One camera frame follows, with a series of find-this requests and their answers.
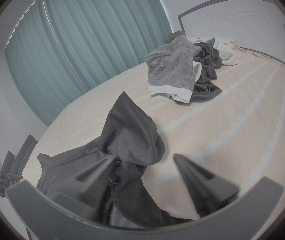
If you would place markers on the black T-shirt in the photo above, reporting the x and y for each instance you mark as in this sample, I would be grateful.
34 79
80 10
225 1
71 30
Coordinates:
132 134

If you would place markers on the blue-green curtain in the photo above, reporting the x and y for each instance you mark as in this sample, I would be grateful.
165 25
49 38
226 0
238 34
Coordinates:
107 29
39 66

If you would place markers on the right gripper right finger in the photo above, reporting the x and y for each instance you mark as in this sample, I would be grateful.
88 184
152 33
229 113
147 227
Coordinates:
202 191

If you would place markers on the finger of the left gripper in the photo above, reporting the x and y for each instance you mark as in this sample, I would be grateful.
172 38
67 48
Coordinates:
14 177

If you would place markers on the grey bedside table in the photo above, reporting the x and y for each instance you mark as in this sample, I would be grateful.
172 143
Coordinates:
175 35

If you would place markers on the bed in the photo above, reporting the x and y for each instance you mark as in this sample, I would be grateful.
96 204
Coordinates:
232 121

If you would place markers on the pile of clothes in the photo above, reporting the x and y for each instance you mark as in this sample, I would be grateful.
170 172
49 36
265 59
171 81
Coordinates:
170 64

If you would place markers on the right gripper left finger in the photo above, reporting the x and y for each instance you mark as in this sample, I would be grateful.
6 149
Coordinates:
92 181

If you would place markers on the white printed pillow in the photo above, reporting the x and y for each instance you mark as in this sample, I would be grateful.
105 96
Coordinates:
195 38

